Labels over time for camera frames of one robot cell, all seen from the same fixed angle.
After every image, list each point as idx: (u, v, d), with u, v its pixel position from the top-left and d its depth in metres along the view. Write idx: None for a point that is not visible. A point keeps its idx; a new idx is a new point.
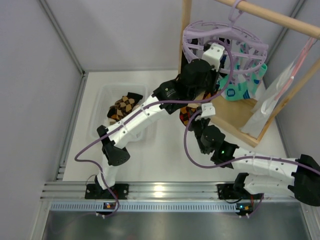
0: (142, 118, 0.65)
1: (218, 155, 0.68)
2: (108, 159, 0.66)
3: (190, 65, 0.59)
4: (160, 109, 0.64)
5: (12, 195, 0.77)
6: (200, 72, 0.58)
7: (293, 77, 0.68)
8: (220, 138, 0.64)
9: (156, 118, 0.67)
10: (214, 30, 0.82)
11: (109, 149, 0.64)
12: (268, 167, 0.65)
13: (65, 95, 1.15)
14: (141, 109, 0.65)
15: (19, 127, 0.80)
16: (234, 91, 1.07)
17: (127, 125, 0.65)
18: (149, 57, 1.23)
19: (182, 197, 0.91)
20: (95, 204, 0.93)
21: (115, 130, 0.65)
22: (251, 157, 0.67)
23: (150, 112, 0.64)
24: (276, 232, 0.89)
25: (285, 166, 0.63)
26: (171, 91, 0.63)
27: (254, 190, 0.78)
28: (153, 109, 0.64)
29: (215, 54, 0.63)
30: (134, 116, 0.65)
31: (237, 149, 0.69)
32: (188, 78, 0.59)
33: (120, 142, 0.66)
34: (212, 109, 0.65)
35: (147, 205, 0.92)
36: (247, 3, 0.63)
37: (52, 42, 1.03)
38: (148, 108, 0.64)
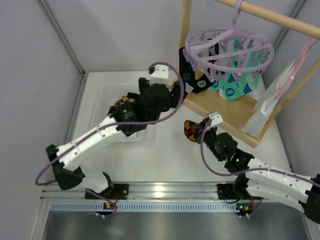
0: (96, 140, 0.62)
1: (235, 165, 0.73)
2: (58, 182, 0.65)
3: (148, 89, 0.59)
4: (117, 131, 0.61)
5: (12, 195, 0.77)
6: (158, 97, 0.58)
7: (293, 77, 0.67)
8: (232, 146, 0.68)
9: (113, 139, 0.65)
10: (217, 37, 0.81)
11: (56, 174, 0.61)
12: (281, 182, 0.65)
13: (65, 95, 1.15)
14: (97, 129, 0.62)
15: (19, 127, 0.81)
16: (233, 89, 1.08)
17: (80, 146, 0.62)
18: (149, 57, 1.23)
19: (182, 197, 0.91)
20: (95, 204, 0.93)
21: (67, 151, 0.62)
22: (266, 170, 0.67)
23: (106, 134, 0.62)
24: (276, 232, 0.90)
25: (300, 183, 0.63)
26: (129, 112, 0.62)
27: (255, 193, 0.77)
28: (109, 130, 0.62)
29: (162, 74, 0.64)
30: (89, 137, 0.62)
31: (251, 159, 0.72)
32: (146, 102, 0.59)
33: (71, 164, 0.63)
34: (219, 118, 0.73)
35: (147, 205, 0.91)
36: (248, 3, 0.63)
37: (53, 43, 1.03)
38: (103, 129, 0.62)
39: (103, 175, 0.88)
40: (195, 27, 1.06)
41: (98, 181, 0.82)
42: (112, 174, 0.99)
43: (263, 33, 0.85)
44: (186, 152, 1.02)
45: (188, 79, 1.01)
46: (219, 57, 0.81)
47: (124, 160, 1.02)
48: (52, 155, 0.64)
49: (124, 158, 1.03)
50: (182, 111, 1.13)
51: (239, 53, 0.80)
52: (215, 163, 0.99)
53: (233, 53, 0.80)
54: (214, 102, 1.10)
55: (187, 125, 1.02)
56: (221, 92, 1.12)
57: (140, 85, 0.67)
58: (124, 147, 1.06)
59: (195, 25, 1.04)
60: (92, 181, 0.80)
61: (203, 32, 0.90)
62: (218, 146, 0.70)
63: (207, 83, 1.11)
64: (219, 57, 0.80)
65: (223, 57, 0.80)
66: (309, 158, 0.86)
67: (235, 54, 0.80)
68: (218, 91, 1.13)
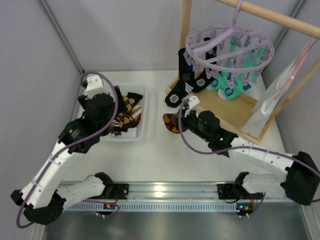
0: (54, 170, 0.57)
1: (220, 144, 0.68)
2: (37, 220, 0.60)
3: (92, 102, 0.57)
4: (70, 153, 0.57)
5: (12, 195, 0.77)
6: (103, 106, 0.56)
7: (293, 77, 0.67)
8: (213, 123, 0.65)
9: (72, 161, 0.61)
10: (218, 37, 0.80)
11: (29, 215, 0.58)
12: (263, 159, 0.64)
13: (65, 95, 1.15)
14: (50, 160, 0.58)
15: (19, 127, 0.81)
16: (233, 89, 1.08)
17: (41, 183, 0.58)
18: (149, 57, 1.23)
19: (182, 197, 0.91)
20: (95, 204, 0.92)
21: (29, 192, 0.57)
22: (248, 148, 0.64)
23: (61, 160, 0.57)
24: (277, 233, 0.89)
25: (281, 160, 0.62)
26: (76, 131, 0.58)
27: (252, 190, 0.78)
28: (63, 156, 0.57)
29: (96, 85, 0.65)
30: (46, 170, 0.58)
31: (235, 138, 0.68)
32: (92, 114, 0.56)
33: (43, 199, 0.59)
34: (195, 99, 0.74)
35: (147, 205, 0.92)
36: (248, 3, 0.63)
37: (53, 43, 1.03)
38: (57, 157, 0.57)
39: (98, 176, 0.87)
40: (195, 27, 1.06)
41: (92, 190, 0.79)
42: (112, 174, 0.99)
43: (260, 30, 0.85)
44: (186, 152, 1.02)
45: (188, 79, 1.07)
46: (222, 57, 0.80)
47: (124, 160, 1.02)
48: (19, 200, 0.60)
49: (124, 158, 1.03)
50: None
51: (241, 52, 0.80)
52: (215, 162, 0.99)
53: (235, 53, 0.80)
54: (214, 102, 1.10)
55: (166, 118, 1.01)
56: (220, 92, 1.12)
57: (81, 104, 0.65)
58: (124, 147, 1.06)
59: (195, 25, 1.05)
60: (85, 189, 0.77)
61: (199, 32, 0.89)
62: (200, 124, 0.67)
63: (206, 82, 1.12)
64: (222, 58, 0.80)
65: (225, 57, 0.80)
66: None
67: (237, 53, 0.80)
68: (218, 91, 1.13)
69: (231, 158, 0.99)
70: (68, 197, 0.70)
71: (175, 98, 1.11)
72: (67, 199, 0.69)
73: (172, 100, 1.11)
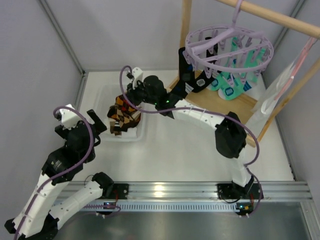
0: (40, 202, 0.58)
1: (167, 106, 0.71)
2: None
3: (73, 132, 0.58)
4: (54, 185, 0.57)
5: (12, 195, 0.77)
6: (85, 136, 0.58)
7: (293, 77, 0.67)
8: (156, 84, 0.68)
9: (59, 189, 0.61)
10: (217, 37, 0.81)
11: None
12: (199, 118, 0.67)
13: (65, 95, 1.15)
14: (36, 192, 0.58)
15: (19, 127, 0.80)
16: (233, 88, 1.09)
17: (30, 214, 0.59)
18: (149, 57, 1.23)
19: (182, 197, 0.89)
20: (96, 204, 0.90)
21: (20, 223, 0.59)
22: (188, 109, 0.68)
23: (46, 192, 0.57)
24: (276, 232, 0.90)
25: (214, 118, 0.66)
26: (58, 162, 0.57)
27: (236, 176, 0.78)
28: (48, 187, 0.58)
29: (70, 115, 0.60)
30: (33, 202, 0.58)
31: (180, 100, 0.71)
32: (74, 144, 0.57)
33: (35, 228, 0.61)
34: (138, 70, 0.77)
35: (147, 205, 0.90)
36: (248, 3, 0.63)
37: (53, 43, 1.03)
38: (42, 189, 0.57)
39: (95, 180, 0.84)
40: (195, 26, 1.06)
41: (88, 198, 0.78)
42: (112, 174, 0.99)
43: (261, 31, 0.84)
44: (186, 152, 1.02)
45: (187, 79, 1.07)
46: (220, 57, 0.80)
47: (124, 160, 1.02)
48: (13, 230, 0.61)
49: (124, 158, 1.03)
50: None
51: (240, 52, 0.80)
52: (214, 162, 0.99)
53: (234, 53, 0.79)
54: (213, 102, 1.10)
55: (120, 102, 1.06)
56: (221, 92, 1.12)
57: (59, 134, 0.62)
58: (124, 147, 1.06)
59: (195, 24, 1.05)
60: (80, 201, 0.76)
61: (200, 31, 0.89)
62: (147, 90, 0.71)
63: (206, 82, 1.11)
64: (220, 57, 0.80)
65: (223, 57, 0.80)
66: (309, 158, 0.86)
67: (236, 53, 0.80)
68: (218, 91, 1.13)
69: None
70: (60, 216, 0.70)
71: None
72: (59, 219, 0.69)
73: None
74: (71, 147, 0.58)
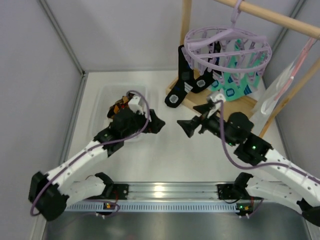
0: (86, 160, 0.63)
1: (254, 154, 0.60)
2: (46, 209, 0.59)
3: (119, 114, 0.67)
4: (103, 151, 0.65)
5: (12, 195, 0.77)
6: (126, 119, 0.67)
7: (293, 77, 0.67)
8: (248, 128, 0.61)
9: (96, 161, 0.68)
10: (216, 36, 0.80)
11: (50, 196, 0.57)
12: (300, 183, 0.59)
13: (65, 95, 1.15)
14: (85, 150, 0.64)
15: (18, 126, 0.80)
16: (234, 89, 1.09)
17: (72, 167, 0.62)
18: (150, 57, 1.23)
19: (182, 198, 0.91)
20: (95, 204, 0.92)
21: (59, 173, 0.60)
22: (286, 167, 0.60)
23: (95, 153, 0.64)
24: (277, 232, 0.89)
25: (318, 187, 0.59)
26: (109, 136, 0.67)
27: (253, 193, 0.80)
28: (97, 150, 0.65)
29: (134, 102, 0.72)
30: (78, 158, 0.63)
31: (270, 150, 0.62)
32: (117, 125, 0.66)
33: (64, 185, 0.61)
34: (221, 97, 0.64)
35: (147, 206, 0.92)
36: (248, 3, 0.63)
37: (52, 42, 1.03)
38: (92, 149, 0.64)
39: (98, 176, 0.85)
40: (195, 27, 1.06)
41: (91, 190, 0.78)
42: (111, 174, 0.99)
43: (264, 36, 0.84)
44: (186, 152, 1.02)
45: (187, 78, 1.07)
46: (217, 56, 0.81)
47: (124, 161, 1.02)
48: (42, 180, 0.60)
49: (124, 158, 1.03)
50: (182, 111, 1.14)
51: (238, 53, 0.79)
52: (215, 163, 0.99)
53: (231, 53, 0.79)
54: None
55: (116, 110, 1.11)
56: (222, 93, 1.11)
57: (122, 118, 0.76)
58: (124, 147, 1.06)
59: (195, 25, 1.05)
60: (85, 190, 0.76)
61: (204, 30, 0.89)
62: (230, 128, 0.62)
63: (206, 82, 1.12)
64: (215, 55, 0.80)
65: (220, 56, 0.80)
66: (309, 158, 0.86)
67: (234, 54, 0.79)
68: (219, 91, 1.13)
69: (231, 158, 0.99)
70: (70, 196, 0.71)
71: (174, 98, 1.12)
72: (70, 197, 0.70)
73: (172, 100, 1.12)
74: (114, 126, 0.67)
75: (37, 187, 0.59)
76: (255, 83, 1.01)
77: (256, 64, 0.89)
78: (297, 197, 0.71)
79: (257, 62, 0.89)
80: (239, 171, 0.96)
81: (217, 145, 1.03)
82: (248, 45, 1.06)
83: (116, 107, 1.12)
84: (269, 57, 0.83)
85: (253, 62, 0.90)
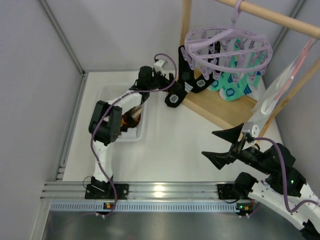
0: (130, 98, 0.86)
1: (290, 188, 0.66)
2: (113, 125, 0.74)
3: (142, 70, 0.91)
4: (139, 95, 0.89)
5: (12, 194, 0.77)
6: (149, 72, 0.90)
7: (293, 77, 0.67)
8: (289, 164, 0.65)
9: (130, 105, 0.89)
10: (216, 36, 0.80)
11: (117, 111, 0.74)
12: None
13: (65, 95, 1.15)
14: (128, 93, 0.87)
15: (17, 126, 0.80)
16: (234, 89, 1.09)
17: (124, 99, 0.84)
18: (150, 57, 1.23)
19: (182, 197, 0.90)
20: (96, 204, 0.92)
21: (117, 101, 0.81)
22: (315, 204, 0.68)
23: (135, 95, 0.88)
24: (276, 232, 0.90)
25: None
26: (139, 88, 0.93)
27: (253, 198, 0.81)
28: (135, 95, 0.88)
29: (159, 64, 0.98)
30: (125, 96, 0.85)
31: (304, 186, 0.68)
32: (143, 78, 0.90)
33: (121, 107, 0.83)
34: (257, 129, 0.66)
35: (147, 205, 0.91)
36: (248, 3, 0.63)
37: (53, 42, 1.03)
38: (132, 92, 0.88)
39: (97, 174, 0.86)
40: (195, 27, 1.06)
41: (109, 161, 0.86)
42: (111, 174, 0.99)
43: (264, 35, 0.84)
44: (186, 152, 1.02)
45: (187, 78, 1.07)
46: (217, 56, 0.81)
47: (124, 160, 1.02)
48: (105, 106, 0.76)
49: (124, 157, 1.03)
50: (182, 111, 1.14)
51: (238, 52, 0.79)
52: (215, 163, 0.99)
53: (232, 53, 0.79)
54: (214, 102, 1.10)
55: None
56: (222, 93, 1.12)
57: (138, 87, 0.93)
58: (124, 147, 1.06)
59: (195, 25, 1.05)
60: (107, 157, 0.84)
61: (204, 30, 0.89)
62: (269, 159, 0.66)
63: (206, 82, 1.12)
64: (216, 56, 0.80)
65: (220, 56, 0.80)
66: (309, 158, 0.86)
67: (234, 54, 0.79)
68: (219, 91, 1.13)
69: None
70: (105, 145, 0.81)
71: (174, 98, 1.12)
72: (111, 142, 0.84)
73: (172, 100, 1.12)
74: (141, 81, 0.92)
75: (101, 112, 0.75)
76: (255, 83, 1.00)
77: (257, 64, 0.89)
78: (303, 218, 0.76)
79: (257, 61, 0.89)
80: (239, 170, 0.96)
81: (217, 145, 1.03)
82: (248, 45, 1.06)
83: None
84: (270, 56, 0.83)
85: (254, 61, 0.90)
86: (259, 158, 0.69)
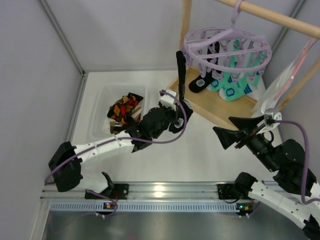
0: (112, 146, 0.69)
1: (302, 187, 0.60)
2: (63, 180, 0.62)
3: (149, 116, 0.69)
4: (132, 144, 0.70)
5: (11, 195, 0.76)
6: (156, 121, 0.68)
7: (293, 77, 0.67)
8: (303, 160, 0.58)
9: (115, 151, 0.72)
10: (215, 37, 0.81)
11: (71, 169, 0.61)
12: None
13: (65, 95, 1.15)
14: (115, 138, 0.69)
15: (18, 127, 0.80)
16: (234, 89, 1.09)
17: (99, 149, 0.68)
18: (150, 58, 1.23)
19: (182, 198, 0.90)
20: (95, 204, 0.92)
21: (86, 149, 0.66)
22: None
23: (122, 143, 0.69)
24: (276, 232, 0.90)
25: None
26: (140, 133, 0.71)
27: (254, 198, 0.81)
28: (126, 141, 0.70)
29: (169, 100, 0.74)
30: (105, 143, 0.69)
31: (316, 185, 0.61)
32: (147, 126, 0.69)
33: (83, 161, 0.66)
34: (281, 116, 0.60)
35: (148, 205, 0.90)
36: (248, 3, 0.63)
37: (52, 42, 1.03)
38: (120, 139, 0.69)
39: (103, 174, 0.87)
40: (195, 27, 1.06)
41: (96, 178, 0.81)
42: (111, 174, 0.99)
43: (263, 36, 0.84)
44: (186, 152, 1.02)
45: None
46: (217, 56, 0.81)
47: (124, 160, 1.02)
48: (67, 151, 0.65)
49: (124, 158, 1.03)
50: None
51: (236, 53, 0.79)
52: (215, 163, 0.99)
53: (230, 52, 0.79)
54: (213, 102, 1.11)
55: (117, 110, 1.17)
56: (222, 93, 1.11)
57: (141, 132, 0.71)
58: None
59: (195, 25, 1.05)
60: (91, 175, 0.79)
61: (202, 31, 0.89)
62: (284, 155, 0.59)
63: (206, 82, 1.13)
64: (216, 56, 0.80)
65: (219, 56, 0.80)
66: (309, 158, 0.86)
67: (233, 54, 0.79)
68: (219, 91, 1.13)
69: (231, 159, 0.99)
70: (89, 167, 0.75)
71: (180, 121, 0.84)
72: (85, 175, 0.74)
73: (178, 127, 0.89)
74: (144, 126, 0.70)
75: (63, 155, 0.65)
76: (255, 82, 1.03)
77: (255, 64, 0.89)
78: (304, 216, 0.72)
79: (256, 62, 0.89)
80: (239, 170, 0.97)
81: (217, 145, 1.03)
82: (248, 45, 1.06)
83: (116, 107, 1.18)
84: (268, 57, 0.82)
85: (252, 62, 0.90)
86: (269, 151, 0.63)
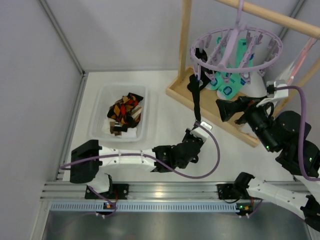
0: (135, 160, 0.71)
1: (308, 165, 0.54)
2: (76, 176, 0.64)
3: (183, 145, 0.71)
4: (154, 166, 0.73)
5: (12, 194, 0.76)
6: (188, 152, 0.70)
7: (293, 77, 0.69)
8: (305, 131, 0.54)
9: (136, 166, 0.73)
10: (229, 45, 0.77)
11: (89, 170, 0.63)
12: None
13: (65, 95, 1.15)
14: (140, 152, 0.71)
15: (18, 127, 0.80)
16: (230, 87, 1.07)
17: (122, 158, 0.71)
18: (150, 58, 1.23)
19: (182, 198, 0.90)
20: (96, 204, 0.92)
21: (110, 154, 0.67)
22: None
23: (145, 161, 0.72)
24: (275, 231, 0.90)
25: None
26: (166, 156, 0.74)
27: (253, 194, 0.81)
28: (149, 160, 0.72)
29: (203, 133, 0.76)
30: (130, 154, 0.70)
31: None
32: (178, 153, 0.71)
33: (103, 166, 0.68)
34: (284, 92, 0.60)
35: (148, 205, 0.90)
36: (250, 4, 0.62)
37: (52, 42, 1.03)
38: (145, 155, 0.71)
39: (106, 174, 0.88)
40: (195, 27, 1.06)
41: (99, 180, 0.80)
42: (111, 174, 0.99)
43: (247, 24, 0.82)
44: None
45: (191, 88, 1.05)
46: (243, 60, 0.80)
47: None
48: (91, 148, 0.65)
49: None
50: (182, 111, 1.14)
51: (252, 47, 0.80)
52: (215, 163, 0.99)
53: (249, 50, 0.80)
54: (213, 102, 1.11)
55: (117, 110, 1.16)
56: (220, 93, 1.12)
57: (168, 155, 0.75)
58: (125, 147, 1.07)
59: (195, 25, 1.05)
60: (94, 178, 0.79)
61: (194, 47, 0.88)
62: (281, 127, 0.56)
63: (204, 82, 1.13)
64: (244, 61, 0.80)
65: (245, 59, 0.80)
66: None
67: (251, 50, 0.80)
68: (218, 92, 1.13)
69: (231, 159, 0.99)
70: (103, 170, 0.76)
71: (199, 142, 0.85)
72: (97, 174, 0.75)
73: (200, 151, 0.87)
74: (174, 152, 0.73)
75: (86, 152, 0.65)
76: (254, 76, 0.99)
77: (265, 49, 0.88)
78: (300, 203, 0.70)
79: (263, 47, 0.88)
80: (239, 170, 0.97)
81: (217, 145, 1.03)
82: None
83: (115, 107, 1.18)
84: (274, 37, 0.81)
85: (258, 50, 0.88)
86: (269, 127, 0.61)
